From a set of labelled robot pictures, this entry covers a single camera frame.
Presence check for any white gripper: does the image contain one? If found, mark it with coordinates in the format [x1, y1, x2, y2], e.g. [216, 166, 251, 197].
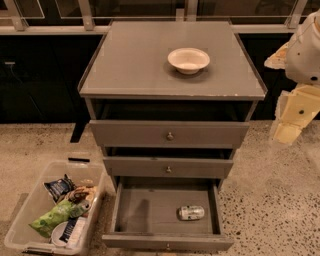
[264, 43, 320, 144]

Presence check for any silver green 7up can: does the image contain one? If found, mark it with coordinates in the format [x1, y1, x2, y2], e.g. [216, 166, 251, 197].
[178, 205, 205, 221]

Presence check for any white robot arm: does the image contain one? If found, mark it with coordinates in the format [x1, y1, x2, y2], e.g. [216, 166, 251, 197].
[264, 10, 320, 144]

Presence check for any grey drawer cabinet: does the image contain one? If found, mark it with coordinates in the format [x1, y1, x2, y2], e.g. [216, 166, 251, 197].
[77, 20, 269, 188]

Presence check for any grey top drawer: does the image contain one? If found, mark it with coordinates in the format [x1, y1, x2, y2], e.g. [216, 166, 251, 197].
[90, 120, 249, 149]

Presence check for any grey drawer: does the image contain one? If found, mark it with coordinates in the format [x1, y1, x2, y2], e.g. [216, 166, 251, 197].
[103, 177, 233, 252]
[90, 120, 249, 149]
[104, 157, 233, 179]

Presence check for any grey middle drawer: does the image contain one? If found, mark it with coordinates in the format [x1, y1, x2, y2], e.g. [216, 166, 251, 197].
[104, 157, 233, 179]

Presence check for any grey bottom drawer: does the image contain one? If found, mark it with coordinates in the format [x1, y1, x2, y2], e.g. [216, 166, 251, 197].
[103, 177, 233, 252]

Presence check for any green can in bin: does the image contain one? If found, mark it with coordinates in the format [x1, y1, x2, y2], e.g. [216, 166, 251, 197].
[69, 200, 91, 218]

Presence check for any white ceramic bowl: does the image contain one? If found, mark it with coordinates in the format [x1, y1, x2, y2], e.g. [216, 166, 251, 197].
[167, 48, 210, 75]

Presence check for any brown snack bag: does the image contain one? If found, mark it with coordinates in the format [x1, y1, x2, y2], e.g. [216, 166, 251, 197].
[65, 186, 96, 203]

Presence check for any green snack bag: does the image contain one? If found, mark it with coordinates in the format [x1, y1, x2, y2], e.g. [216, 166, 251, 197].
[29, 200, 75, 238]

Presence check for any dark blue chip bag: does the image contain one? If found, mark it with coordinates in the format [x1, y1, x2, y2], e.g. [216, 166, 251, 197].
[43, 174, 76, 203]

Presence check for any white blue snack packet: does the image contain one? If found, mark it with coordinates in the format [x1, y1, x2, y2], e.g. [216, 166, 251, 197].
[59, 217, 87, 248]

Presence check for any clear plastic storage bin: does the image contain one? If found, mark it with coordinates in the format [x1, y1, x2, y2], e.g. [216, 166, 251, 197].
[4, 161, 106, 256]

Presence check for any white round container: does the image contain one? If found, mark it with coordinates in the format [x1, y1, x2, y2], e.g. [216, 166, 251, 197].
[51, 222, 67, 247]

